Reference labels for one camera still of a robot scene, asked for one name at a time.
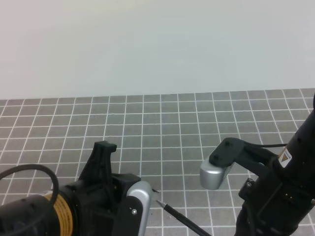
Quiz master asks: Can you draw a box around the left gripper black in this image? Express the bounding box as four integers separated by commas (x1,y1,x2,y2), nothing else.
76,141,140,236

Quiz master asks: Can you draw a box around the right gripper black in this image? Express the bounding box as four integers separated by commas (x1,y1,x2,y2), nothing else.
235,160,315,236

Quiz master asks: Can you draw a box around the black pen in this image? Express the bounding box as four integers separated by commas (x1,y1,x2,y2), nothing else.
156,200,211,236

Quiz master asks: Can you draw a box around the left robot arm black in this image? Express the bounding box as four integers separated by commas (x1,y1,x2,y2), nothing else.
0,141,143,236

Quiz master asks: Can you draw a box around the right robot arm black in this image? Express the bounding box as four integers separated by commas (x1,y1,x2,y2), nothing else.
235,111,315,236

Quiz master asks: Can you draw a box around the grey grid tablecloth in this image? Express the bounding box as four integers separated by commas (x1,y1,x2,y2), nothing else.
0,88,315,236

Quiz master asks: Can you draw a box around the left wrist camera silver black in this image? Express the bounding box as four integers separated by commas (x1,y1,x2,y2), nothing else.
113,181,153,236

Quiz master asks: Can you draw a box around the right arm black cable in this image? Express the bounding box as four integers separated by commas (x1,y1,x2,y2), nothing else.
255,143,288,148

